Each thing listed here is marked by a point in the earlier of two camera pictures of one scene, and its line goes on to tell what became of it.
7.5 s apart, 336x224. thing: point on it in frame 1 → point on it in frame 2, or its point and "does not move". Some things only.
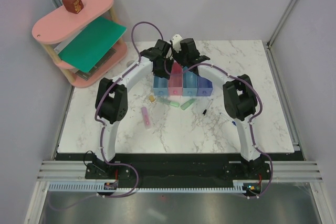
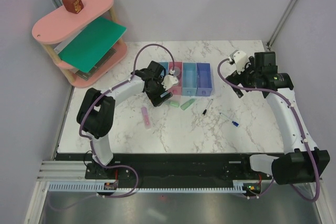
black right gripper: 177,57 → 236,78
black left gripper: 166,75 → 156,99
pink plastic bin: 175,82 does not move
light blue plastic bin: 189,83 does not move
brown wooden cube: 73,3 does not move
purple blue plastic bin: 204,87 does not move
